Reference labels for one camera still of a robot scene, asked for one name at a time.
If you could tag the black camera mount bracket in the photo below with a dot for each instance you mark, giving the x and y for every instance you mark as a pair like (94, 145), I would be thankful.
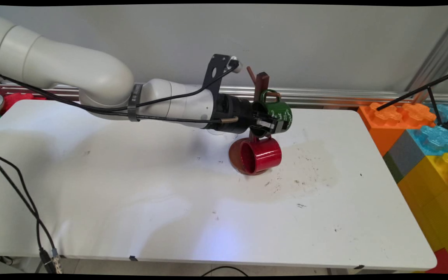
(213, 81)

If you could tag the blue giant building block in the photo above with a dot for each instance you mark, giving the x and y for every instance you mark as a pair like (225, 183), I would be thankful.
(436, 140)

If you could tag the orange giant building block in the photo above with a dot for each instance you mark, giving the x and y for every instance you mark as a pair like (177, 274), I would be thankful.
(381, 128)

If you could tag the brown wooden mug tree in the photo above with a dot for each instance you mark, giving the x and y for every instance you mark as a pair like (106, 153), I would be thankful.
(262, 79)

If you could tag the aluminium slanted frame post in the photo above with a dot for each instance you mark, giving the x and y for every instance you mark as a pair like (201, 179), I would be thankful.
(440, 54)

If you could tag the red ceramic mug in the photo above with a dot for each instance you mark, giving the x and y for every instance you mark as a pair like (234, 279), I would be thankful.
(266, 155)

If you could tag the aluminium rail along wall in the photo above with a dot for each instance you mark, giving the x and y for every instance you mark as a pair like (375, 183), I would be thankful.
(344, 97)

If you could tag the yellow giant building block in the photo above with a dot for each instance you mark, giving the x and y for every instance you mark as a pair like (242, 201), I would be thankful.
(430, 202)

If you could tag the grey giant building block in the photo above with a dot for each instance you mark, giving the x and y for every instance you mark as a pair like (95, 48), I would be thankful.
(405, 155)

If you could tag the red toy block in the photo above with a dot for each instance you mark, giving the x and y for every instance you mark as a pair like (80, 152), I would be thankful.
(16, 99)

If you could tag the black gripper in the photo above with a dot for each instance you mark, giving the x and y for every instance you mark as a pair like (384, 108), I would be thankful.
(233, 114)

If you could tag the red giant building block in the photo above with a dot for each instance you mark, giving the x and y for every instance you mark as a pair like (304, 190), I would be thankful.
(443, 262)

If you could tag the green enamel mug white lettering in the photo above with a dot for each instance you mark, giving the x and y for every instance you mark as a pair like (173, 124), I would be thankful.
(280, 111)

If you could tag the black tripod stand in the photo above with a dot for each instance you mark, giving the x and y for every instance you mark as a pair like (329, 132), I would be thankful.
(414, 92)

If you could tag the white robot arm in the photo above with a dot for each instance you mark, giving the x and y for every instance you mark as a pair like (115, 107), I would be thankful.
(72, 70)

